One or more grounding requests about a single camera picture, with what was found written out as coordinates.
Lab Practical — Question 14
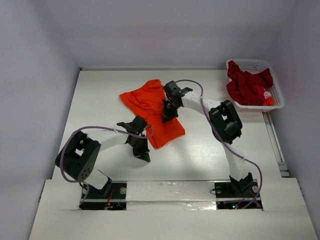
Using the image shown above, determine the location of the orange t shirt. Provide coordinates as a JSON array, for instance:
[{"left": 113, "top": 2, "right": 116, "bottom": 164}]
[{"left": 119, "top": 79, "right": 186, "bottom": 149}]

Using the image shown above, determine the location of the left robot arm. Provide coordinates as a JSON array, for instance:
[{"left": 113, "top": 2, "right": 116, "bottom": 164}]
[{"left": 55, "top": 116, "right": 151, "bottom": 198}]

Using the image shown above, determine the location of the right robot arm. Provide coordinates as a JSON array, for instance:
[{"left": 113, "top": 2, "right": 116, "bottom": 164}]
[{"left": 163, "top": 80, "right": 253, "bottom": 196}]

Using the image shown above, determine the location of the dark red t shirt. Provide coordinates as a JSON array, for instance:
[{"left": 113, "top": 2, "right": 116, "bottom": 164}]
[{"left": 226, "top": 60, "right": 274, "bottom": 106}]

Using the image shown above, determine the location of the white plastic basket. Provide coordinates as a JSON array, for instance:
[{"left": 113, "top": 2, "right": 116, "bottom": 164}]
[{"left": 226, "top": 58, "right": 284, "bottom": 112}]

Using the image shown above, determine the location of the pink cloth in basket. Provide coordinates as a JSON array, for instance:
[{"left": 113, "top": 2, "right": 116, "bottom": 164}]
[{"left": 255, "top": 85, "right": 272, "bottom": 100}]

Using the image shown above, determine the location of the small orange cloth in basket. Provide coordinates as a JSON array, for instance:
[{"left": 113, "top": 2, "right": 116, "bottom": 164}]
[{"left": 263, "top": 96, "right": 275, "bottom": 107}]

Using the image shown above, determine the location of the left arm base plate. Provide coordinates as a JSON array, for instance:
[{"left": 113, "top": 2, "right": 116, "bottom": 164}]
[{"left": 79, "top": 181, "right": 127, "bottom": 211}]

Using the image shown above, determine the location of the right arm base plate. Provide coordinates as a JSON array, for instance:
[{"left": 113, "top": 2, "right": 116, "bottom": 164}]
[{"left": 210, "top": 181, "right": 259, "bottom": 210}]

